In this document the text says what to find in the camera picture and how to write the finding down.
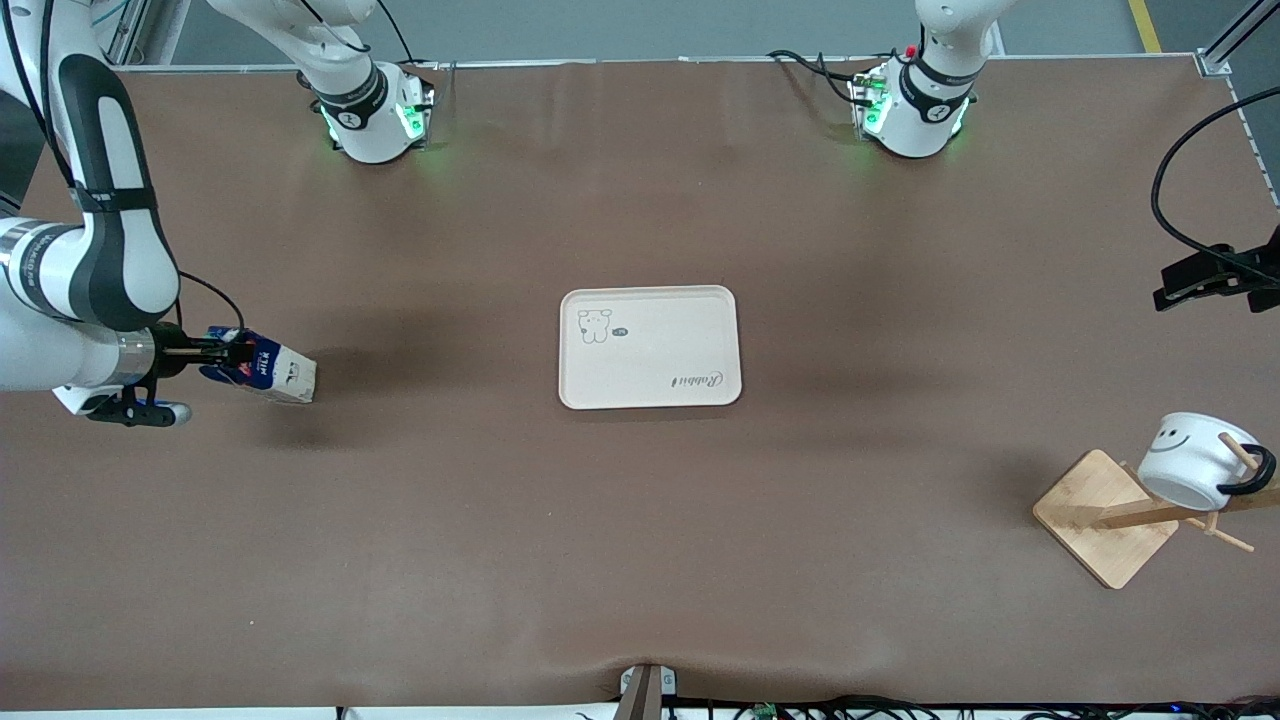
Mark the aluminium frame profile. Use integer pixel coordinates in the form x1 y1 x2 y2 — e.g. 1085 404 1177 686
103 0 193 67
1198 0 1280 77

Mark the white rabbit print tray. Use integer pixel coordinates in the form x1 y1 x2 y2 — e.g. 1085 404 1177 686
558 285 743 411

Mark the black cable at arm base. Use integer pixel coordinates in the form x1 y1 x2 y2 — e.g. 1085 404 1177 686
768 48 863 103

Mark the white cup black handle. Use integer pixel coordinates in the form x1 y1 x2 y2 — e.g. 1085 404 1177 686
1138 412 1278 512

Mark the wooden cup stand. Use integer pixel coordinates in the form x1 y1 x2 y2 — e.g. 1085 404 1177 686
1032 432 1280 591

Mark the blue milk carton green cap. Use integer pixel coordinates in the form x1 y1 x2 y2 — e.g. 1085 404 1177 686
200 328 319 405

